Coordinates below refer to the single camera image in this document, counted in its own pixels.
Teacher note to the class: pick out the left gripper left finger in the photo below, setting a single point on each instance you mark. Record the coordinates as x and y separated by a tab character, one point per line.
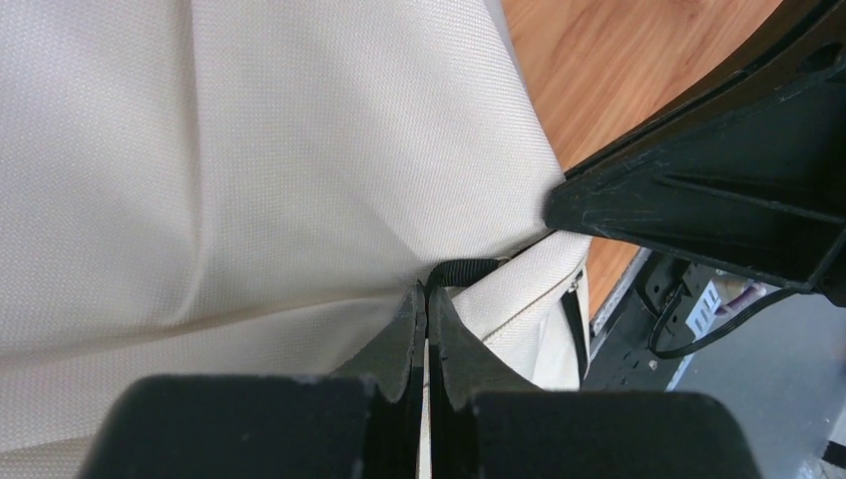
362	420

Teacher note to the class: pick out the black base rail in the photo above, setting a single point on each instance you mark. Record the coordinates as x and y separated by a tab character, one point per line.
679	290

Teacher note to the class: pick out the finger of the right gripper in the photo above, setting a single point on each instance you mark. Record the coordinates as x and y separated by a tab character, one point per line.
760	194

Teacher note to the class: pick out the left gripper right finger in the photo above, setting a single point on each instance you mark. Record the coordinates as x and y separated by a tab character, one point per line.
487	421

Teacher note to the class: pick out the beige canvas backpack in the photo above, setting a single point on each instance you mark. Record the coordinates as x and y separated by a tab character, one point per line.
250	187

